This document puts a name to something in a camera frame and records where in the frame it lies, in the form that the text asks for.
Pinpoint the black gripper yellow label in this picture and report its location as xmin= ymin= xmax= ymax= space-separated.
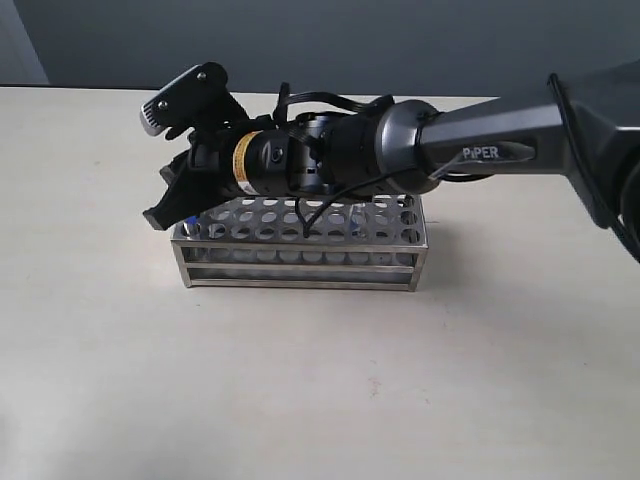
xmin=142 ymin=130 xmax=325 ymax=231

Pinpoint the blue capped tube front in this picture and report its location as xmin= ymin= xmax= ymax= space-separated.
xmin=182 ymin=216 xmax=199 ymax=237

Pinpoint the blue capped tube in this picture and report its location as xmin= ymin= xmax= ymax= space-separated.
xmin=349 ymin=204 xmax=367 ymax=240
xmin=182 ymin=216 xmax=199 ymax=237

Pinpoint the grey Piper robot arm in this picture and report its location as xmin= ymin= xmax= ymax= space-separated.
xmin=140 ymin=62 xmax=639 ymax=256

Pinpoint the stainless steel test tube rack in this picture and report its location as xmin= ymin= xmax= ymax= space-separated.
xmin=171 ymin=194 xmax=429 ymax=291

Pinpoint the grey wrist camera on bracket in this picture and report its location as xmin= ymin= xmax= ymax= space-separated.
xmin=140 ymin=62 xmax=249 ymax=141

